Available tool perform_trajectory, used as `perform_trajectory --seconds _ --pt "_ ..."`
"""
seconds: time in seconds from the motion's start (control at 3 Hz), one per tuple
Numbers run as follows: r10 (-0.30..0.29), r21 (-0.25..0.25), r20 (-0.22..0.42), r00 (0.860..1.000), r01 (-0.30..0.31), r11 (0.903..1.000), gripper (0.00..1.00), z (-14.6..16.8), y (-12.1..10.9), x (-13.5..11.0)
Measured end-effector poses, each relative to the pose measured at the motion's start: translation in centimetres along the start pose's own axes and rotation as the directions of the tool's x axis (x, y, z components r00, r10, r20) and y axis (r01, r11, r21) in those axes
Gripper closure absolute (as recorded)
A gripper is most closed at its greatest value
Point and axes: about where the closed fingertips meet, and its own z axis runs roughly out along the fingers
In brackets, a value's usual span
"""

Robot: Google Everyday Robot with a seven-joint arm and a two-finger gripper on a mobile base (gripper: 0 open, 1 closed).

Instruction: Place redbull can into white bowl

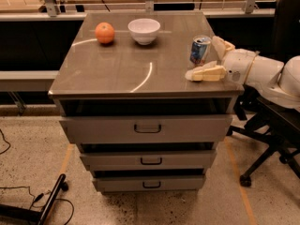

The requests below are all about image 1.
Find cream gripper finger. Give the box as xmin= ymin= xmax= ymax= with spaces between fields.
xmin=212 ymin=36 xmax=235 ymax=60
xmin=185 ymin=61 xmax=227 ymax=82

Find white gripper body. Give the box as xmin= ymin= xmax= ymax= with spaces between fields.
xmin=222 ymin=49 xmax=256 ymax=84

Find redbull can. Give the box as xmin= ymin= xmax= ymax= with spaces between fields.
xmin=189 ymin=36 xmax=211 ymax=66

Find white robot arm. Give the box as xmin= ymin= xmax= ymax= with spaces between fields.
xmin=186 ymin=36 xmax=300 ymax=110

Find white bowl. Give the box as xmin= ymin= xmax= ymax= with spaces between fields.
xmin=127 ymin=18 xmax=160 ymax=45

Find top drawer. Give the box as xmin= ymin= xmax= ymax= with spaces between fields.
xmin=60 ymin=114 xmax=233 ymax=144

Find drawer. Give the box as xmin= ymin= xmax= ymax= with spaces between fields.
xmin=60 ymin=114 xmax=233 ymax=144
xmin=81 ymin=150 xmax=217 ymax=171
xmin=93 ymin=175 xmax=205 ymax=193

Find black office chair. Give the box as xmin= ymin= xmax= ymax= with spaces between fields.
xmin=228 ymin=0 xmax=300 ymax=187

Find grey drawer cabinet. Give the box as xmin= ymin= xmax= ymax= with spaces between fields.
xmin=49 ymin=12 xmax=243 ymax=179

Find orange fruit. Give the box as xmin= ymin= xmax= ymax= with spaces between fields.
xmin=95 ymin=22 xmax=114 ymax=44

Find bottom drawer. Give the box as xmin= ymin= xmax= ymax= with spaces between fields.
xmin=93 ymin=175 xmax=205 ymax=193

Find middle drawer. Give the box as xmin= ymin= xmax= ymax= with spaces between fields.
xmin=81 ymin=150 xmax=217 ymax=171

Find black stand on floor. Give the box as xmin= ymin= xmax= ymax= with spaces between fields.
xmin=0 ymin=173 xmax=69 ymax=225

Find grey metal bench rail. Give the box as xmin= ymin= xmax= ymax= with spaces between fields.
xmin=0 ymin=70 xmax=58 ymax=92

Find black floor cable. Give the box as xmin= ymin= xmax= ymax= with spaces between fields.
xmin=0 ymin=128 xmax=75 ymax=225

